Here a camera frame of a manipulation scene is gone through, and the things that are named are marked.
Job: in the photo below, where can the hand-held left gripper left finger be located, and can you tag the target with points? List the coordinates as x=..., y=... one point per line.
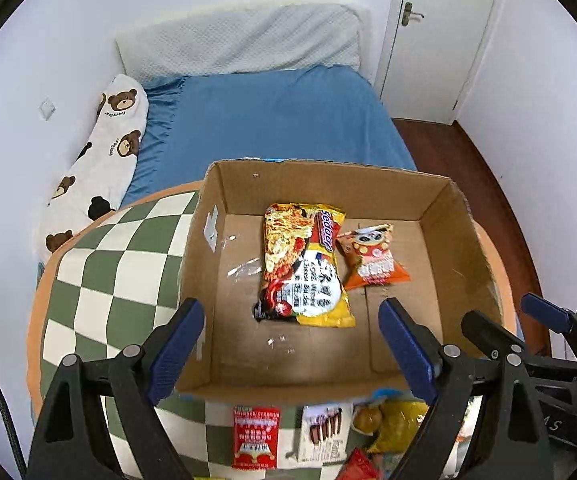
x=178, y=350

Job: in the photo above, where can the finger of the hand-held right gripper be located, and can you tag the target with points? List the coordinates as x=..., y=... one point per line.
x=488, y=335
x=548, y=312

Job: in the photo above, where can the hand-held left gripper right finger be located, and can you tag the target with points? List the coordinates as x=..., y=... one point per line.
x=408, y=350

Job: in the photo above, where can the cardboard box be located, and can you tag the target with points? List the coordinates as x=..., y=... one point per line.
x=238, y=320

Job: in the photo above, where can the yellow snack packet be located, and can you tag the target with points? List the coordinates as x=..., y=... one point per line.
x=401, y=422

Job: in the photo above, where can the brown egg snack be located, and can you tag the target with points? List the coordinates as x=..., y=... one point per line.
x=366, y=419

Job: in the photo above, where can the white biscuit box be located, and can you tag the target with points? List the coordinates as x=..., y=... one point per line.
x=324, y=432

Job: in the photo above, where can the dark red snack packet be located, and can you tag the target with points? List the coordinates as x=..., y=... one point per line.
x=361, y=467

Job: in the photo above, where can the yellow instant noodle packet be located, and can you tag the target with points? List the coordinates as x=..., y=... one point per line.
x=303, y=270

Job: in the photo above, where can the green white checkered tablecloth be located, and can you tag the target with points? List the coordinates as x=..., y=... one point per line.
x=118, y=270

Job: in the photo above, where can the bear print pillow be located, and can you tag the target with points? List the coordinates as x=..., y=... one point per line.
x=103, y=160

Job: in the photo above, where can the blue bed sheet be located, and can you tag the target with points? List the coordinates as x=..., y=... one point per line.
x=278, y=120

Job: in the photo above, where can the white door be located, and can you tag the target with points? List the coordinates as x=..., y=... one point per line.
x=438, y=35

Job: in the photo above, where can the white quilted headboard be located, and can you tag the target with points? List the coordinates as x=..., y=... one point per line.
x=238, y=40

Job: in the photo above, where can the white wall switch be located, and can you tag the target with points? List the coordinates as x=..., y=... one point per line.
x=47, y=109

